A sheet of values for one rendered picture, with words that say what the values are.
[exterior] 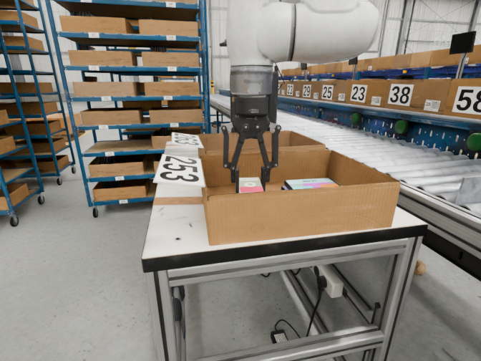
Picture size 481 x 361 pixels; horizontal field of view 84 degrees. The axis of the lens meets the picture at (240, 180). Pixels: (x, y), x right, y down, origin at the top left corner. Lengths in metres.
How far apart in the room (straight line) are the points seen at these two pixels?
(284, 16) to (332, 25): 0.09
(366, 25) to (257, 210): 0.39
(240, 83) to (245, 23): 0.10
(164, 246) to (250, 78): 0.36
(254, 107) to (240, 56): 0.10
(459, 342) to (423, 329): 0.13
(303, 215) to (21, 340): 1.38
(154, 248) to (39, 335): 1.14
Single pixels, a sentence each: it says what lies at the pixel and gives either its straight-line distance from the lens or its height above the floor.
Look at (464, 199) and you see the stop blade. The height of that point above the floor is 0.75.
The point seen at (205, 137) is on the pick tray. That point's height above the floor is 0.84.
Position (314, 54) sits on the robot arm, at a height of 1.08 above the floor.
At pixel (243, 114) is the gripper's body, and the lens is 0.58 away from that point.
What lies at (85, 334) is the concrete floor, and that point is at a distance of 1.51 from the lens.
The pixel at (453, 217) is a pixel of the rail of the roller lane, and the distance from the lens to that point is 0.84.
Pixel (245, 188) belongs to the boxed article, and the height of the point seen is 0.80.
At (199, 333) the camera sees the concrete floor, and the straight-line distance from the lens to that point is 1.37.
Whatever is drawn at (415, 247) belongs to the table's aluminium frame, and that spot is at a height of 0.69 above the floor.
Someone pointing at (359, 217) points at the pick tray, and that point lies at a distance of 0.59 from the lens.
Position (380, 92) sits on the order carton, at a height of 0.98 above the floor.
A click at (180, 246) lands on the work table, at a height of 0.75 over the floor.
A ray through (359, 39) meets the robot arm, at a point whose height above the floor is 1.11.
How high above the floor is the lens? 1.03
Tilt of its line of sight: 20 degrees down
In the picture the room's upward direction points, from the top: straight up
